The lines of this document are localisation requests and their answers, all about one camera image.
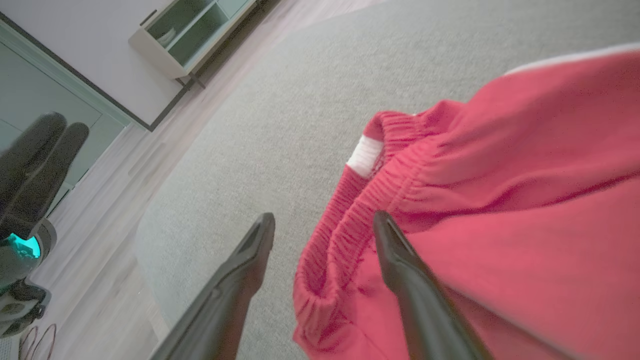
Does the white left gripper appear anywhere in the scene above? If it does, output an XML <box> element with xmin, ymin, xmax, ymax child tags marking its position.
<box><xmin>0</xmin><ymin>112</ymin><xmax>90</xmax><ymax>338</ymax></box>

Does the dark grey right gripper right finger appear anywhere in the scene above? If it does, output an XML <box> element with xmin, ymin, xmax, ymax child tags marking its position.
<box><xmin>372</xmin><ymin>210</ymin><xmax>495</xmax><ymax>360</ymax></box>

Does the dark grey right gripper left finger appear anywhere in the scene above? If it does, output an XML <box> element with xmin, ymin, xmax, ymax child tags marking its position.
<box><xmin>149</xmin><ymin>212</ymin><xmax>277</xmax><ymax>360</ymax></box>

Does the red jersey with number 23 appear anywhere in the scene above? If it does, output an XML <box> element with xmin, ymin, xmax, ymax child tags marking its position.
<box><xmin>292</xmin><ymin>42</ymin><xmax>640</xmax><ymax>360</ymax></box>

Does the pale cabinet on dark legs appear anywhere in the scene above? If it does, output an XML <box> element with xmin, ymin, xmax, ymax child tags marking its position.
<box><xmin>128</xmin><ymin>0</ymin><xmax>263</xmax><ymax>91</ymax></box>

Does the glass panel with green frame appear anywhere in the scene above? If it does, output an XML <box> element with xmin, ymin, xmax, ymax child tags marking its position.
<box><xmin>0</xmin><ymin>20</ymin><xmax>133</xmax><ymax>211</ymax></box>

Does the thin reddish cable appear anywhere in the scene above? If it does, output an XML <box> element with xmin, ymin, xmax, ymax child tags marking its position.
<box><xmin>19</xmin><ymin>324</ymin><xmax>57</xmax><ymax>360</ymax></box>

